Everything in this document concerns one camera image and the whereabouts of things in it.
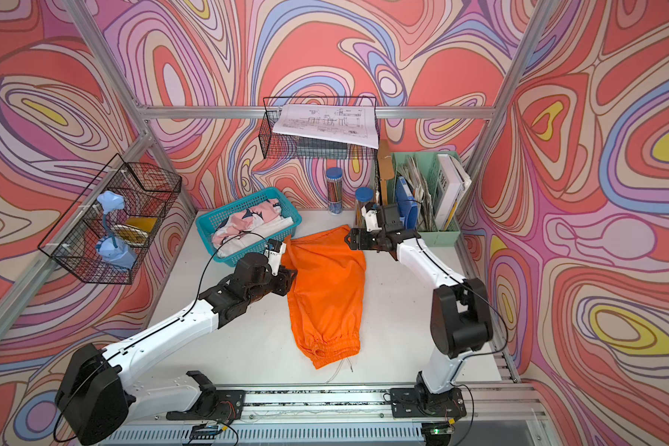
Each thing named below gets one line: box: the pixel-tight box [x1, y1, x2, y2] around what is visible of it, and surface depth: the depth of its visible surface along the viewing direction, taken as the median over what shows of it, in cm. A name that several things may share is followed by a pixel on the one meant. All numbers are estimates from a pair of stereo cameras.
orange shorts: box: [286, 224, 367, 369], surface depth 91 cm
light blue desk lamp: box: [95, 190, 136, 269], surface depth 67 cm
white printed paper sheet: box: [272, 104, 380, 150], surface depth 85 cm
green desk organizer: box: [388, 150, 463, 248], surface depth 101 cm
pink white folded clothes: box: [211, 198, 295, 258], surface depth 112 cm
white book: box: [434, 153, 473, 231], surface depth 99 cm
